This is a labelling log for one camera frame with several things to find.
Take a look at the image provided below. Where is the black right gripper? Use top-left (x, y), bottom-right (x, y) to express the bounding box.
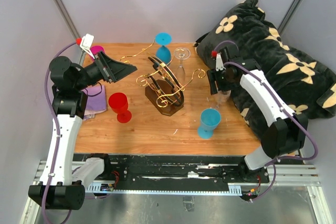
top-left (207, 66), bottom-right (238, 95)

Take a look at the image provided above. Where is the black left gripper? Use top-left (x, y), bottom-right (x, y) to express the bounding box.
top-left (74, 50), bottom-right (137, 91)

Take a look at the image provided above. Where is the clear wine glass front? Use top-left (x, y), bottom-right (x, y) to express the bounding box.
top-left (211, 90), bottom-right (231, 110)

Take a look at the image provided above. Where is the clear wine glass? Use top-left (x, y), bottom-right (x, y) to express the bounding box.
top-left (211, 90), bottom-right (231, 110)
top-left (174, 47), bottom-right (191, 84)

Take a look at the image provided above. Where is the magenta plastic wine glass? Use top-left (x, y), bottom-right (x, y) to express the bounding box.
top-left (89, 46), bottom-right (105, 61)

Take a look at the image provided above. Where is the red plastic wine glass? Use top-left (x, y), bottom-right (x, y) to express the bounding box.
top-left (108, 92), bottom-right (132, 123)

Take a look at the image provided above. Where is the clear wine glass back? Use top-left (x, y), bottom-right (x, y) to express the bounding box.
top-left (174, 47), bottom-right (191, 84)

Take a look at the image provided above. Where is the blue plastic wine glass front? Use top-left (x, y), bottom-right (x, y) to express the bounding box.
top-left (197, 108), bottom-right (222, 139)

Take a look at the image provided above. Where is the blue plastic wine glass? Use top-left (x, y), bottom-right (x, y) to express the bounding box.
top-left (197, 108), bottom-right (222, 139)
top-left (155, 33), bottom-right (172, 65)

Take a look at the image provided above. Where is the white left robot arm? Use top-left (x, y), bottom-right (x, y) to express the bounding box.
top-left (28, 51), bottom-right (137, 210)

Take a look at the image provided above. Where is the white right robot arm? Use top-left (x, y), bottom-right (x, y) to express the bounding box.
top-left (207, 41), bottom-right (308, 182)

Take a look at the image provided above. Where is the blue plastic wine glass back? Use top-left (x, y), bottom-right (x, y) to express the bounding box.
top-left (155, 33), bottom-right (172, 65)

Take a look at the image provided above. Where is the purple folded cloth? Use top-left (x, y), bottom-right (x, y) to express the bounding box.
top-left (82, 84), bottom-right (107, 121)

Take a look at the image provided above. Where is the black floral plush pillow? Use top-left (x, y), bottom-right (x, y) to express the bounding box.
top-left (193, 0), bottom-right (336, 141)

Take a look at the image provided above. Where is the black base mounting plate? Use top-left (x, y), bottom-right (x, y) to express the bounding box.
top-left (87, 154), bottom-right (270, 195)

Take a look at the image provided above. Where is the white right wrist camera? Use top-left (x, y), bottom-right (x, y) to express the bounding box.
top-left (211, 50), bottom-right (225, 71)

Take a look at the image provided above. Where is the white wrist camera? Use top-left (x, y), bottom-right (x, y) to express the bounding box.
top-left (211, 50), bottom-right (225, 71)
top-left (76, 34), bottom-right (95, 58)

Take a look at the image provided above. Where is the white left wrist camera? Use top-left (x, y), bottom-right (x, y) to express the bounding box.
top-left (76, 34), bottom-right (95, 58)

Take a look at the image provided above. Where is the gold wire wine glass rack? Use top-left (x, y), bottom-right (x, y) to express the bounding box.
top-left (136, 54), bottom-right (194, 116)

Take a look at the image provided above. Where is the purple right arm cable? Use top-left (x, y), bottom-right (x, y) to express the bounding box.
top-left (213, 40), bottom-right (319, 204)

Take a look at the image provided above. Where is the aluminium frame rail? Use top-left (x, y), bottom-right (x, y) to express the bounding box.
top-left (34, 159), bottom-right (323, 197)

